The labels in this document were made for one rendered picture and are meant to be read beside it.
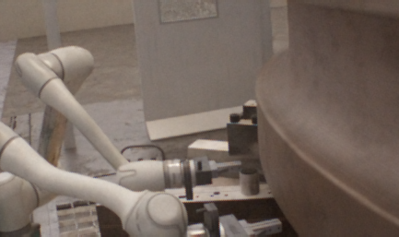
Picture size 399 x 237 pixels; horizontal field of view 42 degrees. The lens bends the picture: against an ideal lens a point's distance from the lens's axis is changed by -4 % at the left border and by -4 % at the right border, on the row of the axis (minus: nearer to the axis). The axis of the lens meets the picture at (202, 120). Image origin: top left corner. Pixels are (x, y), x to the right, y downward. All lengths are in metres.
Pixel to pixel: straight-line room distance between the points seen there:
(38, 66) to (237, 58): 3.63
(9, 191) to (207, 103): 3.39
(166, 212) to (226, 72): 4.31
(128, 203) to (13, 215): 1.16
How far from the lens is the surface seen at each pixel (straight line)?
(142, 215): 1.10
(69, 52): 2.02
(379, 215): 1.15
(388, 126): 1.30
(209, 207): 1.29
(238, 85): 5.41
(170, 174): 1.69
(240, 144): 3.22
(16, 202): 2.26
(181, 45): 5.16
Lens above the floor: 1.64
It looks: 17 degrees down
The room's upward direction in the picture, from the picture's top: 5 degrees counter-clockwise
